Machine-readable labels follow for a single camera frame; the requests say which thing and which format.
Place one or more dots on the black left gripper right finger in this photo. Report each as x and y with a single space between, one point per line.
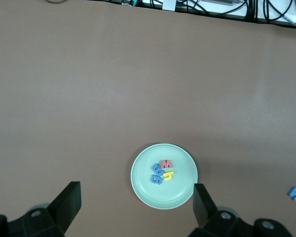
202 205

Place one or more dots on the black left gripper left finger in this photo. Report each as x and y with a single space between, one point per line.
66 205

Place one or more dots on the yellow foam lowercase h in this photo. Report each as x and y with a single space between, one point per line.
169 176

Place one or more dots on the pink foam letter M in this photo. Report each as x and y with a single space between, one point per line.
166 165

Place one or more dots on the blue foam lowercase g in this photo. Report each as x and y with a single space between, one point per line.
153 179

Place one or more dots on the light blue foam lowercase m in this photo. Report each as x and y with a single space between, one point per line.
158 169

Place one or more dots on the green plate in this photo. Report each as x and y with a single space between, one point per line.
148 195

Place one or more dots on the white paper tag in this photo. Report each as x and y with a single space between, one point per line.
169 5

